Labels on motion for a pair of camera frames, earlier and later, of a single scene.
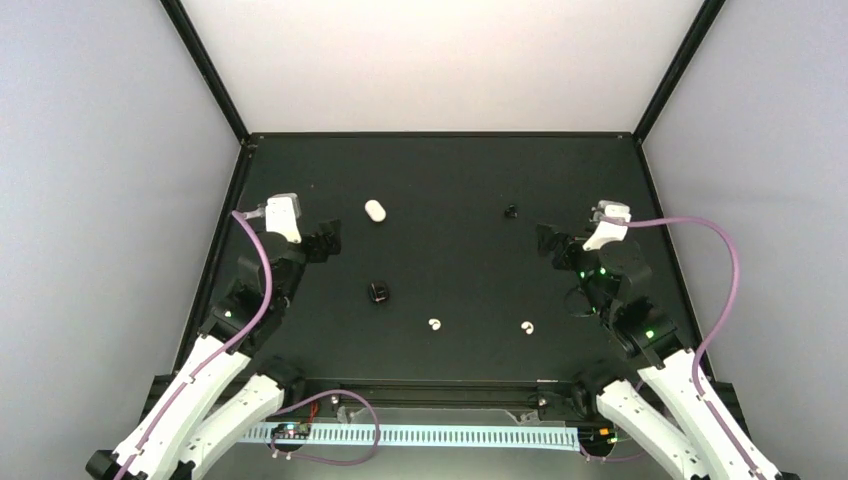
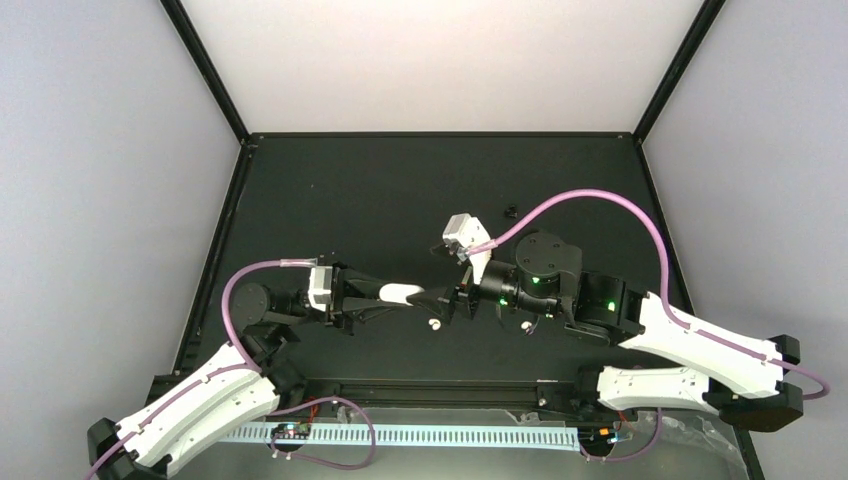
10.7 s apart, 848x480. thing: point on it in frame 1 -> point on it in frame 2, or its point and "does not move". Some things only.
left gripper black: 317,252 -> 359,306
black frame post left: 203,60 does not move
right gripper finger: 548,249 -> 443,251
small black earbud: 511,212 does not move
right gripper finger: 547,235 -> 440,301
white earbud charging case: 374,209 -> 397,293
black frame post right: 707,15 does not move
